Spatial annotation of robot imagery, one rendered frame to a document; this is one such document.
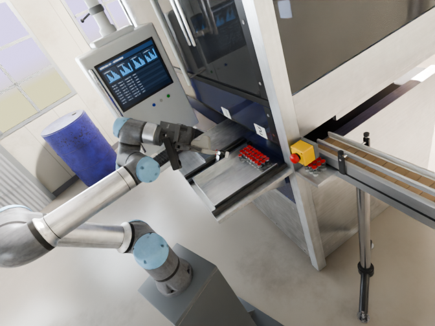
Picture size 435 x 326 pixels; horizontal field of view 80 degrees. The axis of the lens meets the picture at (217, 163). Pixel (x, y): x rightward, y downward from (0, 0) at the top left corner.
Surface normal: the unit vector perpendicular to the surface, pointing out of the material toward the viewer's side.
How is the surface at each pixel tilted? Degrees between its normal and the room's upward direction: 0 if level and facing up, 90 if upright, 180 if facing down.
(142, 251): 7
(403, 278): 0
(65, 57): 90
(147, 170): 90
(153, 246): 7
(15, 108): 90
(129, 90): 90
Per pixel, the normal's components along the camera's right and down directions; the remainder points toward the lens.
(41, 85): 0.74, 0.16
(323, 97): 0.44, 0.41
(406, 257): -0.35, -0.74
